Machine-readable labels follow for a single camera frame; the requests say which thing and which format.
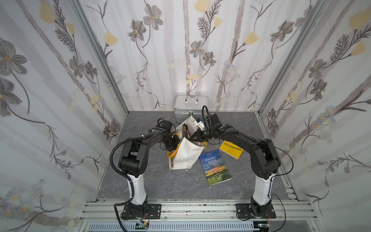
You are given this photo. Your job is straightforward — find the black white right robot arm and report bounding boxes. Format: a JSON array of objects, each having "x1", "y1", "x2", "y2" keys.
[{"x1": 190, "y1": 114, "x2": 281, "y2": 213}]

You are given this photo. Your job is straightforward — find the pink red book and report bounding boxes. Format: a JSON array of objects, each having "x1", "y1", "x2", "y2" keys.
[{"x1": 185, "y1": 124, "x2": 192, "y2": 139}]

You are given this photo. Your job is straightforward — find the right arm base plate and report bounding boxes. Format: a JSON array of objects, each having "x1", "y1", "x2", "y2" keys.
[{"x1": 235, "y1": 203, "x2": 276, "y2": 220}]

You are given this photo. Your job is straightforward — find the silver aluminium case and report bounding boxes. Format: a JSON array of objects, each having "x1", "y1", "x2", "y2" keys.
[{"x1": 174, "y1": 95, "x2": 208, "y2": 117}]

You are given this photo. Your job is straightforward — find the green circuit board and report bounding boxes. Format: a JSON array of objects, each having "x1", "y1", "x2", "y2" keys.
[
  {"x1": 254, "y1": 222, "x2": 270, "y2": 232},
  {"x1": 135, "y1": 222, "x2": 149, "y2": 230}
]

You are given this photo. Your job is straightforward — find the Animal Farm blue book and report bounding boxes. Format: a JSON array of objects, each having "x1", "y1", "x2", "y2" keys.
[{"x1": 199, "y1": 150, "x2": 231, "y2": 186}]

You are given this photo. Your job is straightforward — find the thin black right cable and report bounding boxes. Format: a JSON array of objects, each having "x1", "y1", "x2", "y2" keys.
[{"x1": 266, "y1": 144, "x2": 295, "y2": 232}]

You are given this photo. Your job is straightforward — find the white canvas bag yellow handles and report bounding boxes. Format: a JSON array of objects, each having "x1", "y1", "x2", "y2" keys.
[{"x1": 167, "y1": 116, "x2": 207, "y2": 170}]

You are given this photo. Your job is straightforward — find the white slotted cable duct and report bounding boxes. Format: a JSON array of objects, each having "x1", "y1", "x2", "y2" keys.
[{"x1": 86, "y1": 222, "x2": 261, "y2": 232}]

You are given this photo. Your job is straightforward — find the left green circuit board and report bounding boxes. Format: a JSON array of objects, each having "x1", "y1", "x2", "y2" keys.
[{"x1": 135, "y1": 222, "x2": 149, "y2": 230}]

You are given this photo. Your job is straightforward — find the aluminium frame rail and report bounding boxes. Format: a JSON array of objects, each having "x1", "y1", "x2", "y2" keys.
[{"x1": 80, "y1": 199, "x2": 318, "y2": 222}]

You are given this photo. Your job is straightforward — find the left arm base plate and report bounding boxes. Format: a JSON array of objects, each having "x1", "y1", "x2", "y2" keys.
[{"x1": 120, "y1": 203, "x2": 162, "y2": 220}]

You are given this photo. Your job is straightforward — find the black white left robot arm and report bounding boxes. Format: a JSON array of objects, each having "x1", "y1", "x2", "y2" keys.
[{"x1": 118, "y1": 118, "x2": 180, "y2": 211}]

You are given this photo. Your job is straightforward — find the yellow paperback book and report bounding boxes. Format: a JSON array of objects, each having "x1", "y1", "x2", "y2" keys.
[{"x1": 219, "y1": 141, "x2": 243, "y2": 160}]

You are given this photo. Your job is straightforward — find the right green circuit board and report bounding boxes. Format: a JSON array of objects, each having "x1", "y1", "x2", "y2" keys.
[{"x1": 254, "y1": 222, "x2": 270, "y2": 232}]

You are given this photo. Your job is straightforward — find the black corrugated cable conduit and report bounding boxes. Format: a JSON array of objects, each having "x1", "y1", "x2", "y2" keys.
[{"x1": 109, "y1": 137, "x2": 146, "y2": 232}]

